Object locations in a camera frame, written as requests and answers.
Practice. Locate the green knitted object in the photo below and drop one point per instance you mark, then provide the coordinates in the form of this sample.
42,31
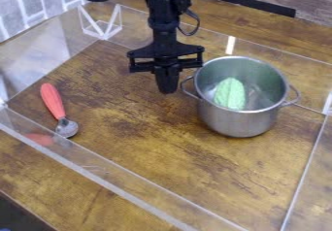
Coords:
230,94

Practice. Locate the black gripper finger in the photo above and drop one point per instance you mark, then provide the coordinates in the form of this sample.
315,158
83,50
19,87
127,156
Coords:
174,71
162,79

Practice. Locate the clear acrylic corner bracket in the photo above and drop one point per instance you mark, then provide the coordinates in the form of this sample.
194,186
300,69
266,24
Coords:
99,28

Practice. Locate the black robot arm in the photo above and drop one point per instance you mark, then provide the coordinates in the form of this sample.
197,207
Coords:
167,10

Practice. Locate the orange handled metal spoon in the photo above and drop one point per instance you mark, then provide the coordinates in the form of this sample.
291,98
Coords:
67,127

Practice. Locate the black strip on wall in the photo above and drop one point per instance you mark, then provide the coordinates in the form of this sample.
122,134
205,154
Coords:
265,6

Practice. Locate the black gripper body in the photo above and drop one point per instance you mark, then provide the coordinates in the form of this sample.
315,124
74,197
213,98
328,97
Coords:
165,55

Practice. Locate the clear acrylic enclosure wall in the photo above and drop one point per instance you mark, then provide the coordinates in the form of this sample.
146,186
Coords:
146,194

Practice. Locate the silver metal pot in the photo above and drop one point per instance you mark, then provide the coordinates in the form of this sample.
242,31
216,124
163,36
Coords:
268,93

